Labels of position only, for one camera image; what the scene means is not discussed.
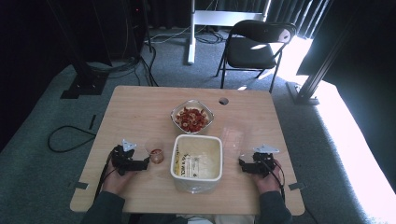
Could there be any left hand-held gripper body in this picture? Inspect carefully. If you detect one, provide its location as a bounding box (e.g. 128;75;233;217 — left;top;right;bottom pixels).
110;138;148;176

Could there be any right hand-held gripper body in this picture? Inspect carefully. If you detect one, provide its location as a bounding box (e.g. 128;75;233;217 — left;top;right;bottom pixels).
248;144;280;178

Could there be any small clear glass cup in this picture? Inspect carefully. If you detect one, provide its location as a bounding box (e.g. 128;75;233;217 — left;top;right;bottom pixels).
144;139;165;165

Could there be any person's right hand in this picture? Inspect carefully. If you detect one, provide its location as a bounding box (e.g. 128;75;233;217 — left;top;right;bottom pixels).
251;159;284;196

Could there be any person's left hand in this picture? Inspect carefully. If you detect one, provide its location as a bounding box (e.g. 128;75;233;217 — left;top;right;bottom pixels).
102;166;138;196

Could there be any white square plastic container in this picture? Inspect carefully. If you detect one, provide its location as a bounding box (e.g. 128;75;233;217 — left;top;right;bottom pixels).
169;133;224;194

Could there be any pile of dried red fruit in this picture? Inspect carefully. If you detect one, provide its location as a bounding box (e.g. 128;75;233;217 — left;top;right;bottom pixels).
175;106;210;133

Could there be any glass bowl of red food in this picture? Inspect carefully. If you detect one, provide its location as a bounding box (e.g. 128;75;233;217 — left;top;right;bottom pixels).
170;99;215;134

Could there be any black stand with base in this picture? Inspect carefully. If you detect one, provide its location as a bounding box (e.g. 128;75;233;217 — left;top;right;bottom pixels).
46;0;110;100

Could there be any dark aluminium profile stand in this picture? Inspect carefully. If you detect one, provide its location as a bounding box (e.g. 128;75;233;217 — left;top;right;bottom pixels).
285;12;359;106

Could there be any black folding chair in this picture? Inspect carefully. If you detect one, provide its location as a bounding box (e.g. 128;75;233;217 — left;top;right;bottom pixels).
215;19;298;94

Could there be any white metal stand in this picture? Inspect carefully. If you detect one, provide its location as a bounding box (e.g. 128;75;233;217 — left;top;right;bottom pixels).
187;0;273;66

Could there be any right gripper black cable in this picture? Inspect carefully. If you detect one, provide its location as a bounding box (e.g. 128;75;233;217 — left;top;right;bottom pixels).
261;155;287;203

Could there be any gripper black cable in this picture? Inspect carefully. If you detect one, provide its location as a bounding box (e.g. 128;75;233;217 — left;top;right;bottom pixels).
261;155;287;203
93;149;117;201

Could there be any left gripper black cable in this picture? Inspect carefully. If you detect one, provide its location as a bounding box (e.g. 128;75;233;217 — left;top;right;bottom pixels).
93;149;117;201

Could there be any black looped floor cable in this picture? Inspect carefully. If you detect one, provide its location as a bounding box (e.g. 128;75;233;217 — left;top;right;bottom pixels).
47;124;97;154

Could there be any bundle of black floor cables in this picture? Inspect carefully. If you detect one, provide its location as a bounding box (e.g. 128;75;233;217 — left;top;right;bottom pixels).
86;31;161;88

